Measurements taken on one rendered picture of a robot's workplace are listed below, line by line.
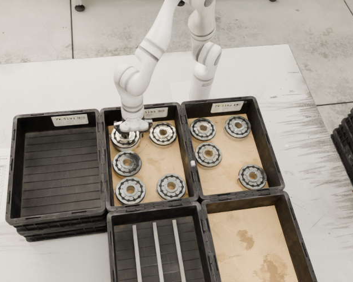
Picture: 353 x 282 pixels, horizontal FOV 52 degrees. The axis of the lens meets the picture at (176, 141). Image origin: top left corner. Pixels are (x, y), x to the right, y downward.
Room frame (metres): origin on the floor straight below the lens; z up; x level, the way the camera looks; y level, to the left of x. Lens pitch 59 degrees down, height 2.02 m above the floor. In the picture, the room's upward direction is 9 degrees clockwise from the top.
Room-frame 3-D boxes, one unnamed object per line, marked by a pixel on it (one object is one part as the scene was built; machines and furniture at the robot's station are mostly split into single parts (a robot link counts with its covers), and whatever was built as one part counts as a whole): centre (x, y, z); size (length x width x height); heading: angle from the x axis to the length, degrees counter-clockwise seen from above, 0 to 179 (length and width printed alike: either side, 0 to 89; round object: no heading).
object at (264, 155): (0.68, -0.19, 0.87); 0.40 x 0.30 x 0.11; 17
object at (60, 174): (0.51, 0.38, 0.87); 0.40 x 0.30 x 0.11; 17
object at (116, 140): (0.67, 0.19, 0.89); 0.10 x 0.10 x 0.01
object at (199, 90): (1.04, -0.07, 0.79); 0.09 x 0.09 x 0.17; 6
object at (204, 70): (1.04, -0.07, 0.95); 0.09 x 0.09 x 0.17; 66
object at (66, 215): (0.51, 0.38, 0.92); 0.40 x 0.30 x 0.02; 17
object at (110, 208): (0.60, 0.10, 0.92); 0.40 x 0.30 x 0.02; 17
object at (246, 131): (0.81, -0.23, 0.86); 0.10 x 0.10 x 0.01
